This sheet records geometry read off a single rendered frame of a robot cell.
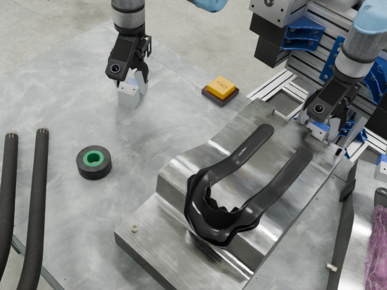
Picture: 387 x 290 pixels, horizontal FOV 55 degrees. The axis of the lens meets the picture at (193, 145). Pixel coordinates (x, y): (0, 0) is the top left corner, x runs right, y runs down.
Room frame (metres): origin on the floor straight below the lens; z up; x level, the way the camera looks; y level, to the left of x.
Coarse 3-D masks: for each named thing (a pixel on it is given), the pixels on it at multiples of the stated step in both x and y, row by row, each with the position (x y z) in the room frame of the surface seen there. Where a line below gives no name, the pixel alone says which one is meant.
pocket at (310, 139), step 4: (308, 136) 0.63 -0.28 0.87; (312, 136) 0.63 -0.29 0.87; (304, 140) 0.62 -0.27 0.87; (308, 140) 0.62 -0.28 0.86; (312, 140) 0.62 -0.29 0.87; (316, 140) 0.62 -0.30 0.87; (320, 140) 0.62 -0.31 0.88; (312, 144) 0.61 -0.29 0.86; (316, 144) 0.61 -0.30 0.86; (320, 144) 0.61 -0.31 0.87; (324, 144) 0.61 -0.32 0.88; (320, 148) 0.60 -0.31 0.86; (324, 148) 0.60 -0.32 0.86
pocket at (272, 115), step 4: (272, 112) 0.69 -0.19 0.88; (268, 116) 0.68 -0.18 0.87; (272, 116) 0.69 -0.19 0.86; (276, 116) 0.68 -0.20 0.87; (280, 116) 0.68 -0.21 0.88; (272, 120) 0.68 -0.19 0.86; (276, 120) 0.68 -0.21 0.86; (280, 120) 0.68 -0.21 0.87; (284, 120) 0.67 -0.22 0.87; (288, 120) 0.67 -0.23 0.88; (280, 124) 0.67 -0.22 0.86; (284, 124) 0.67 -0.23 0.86
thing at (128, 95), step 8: (136, 80) 0.78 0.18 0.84; (120, 88) 0.73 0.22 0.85; (128, 88) 0.73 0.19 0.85; (136, 88) 0.74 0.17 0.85; (120, 96) 0.72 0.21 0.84; (128, 96) 0.71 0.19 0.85; (136, 96) 0.72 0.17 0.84; (120, 104) 0.72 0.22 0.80; (128, 104) 0.71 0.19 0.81; (136, 104) 0.72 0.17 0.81
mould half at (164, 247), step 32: (224, 128) 0.61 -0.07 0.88; (256, 128) 0.62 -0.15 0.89; (288, 128) 0.63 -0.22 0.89; (192, 160) 0.47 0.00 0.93; (256, 160) 0.52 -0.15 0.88; (288, 160) 0.53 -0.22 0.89; (320, 160) 0.54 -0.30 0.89; (160, 192) 0.41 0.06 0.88; (224, 192) 0.39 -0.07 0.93; (256, 192) 0.42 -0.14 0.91; (288, 192) 0.45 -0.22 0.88; (128, 224) 0.33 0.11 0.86; (160, 224) 0.34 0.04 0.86; (288, 224) 0.35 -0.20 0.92; (160, 256) 0.28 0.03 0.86; (192, 256) 0.29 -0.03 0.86; (224, 256) 0.29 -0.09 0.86; (256, 256) 0.28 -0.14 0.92; (192, 288) 0.23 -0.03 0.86; (224, 288) 0.23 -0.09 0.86
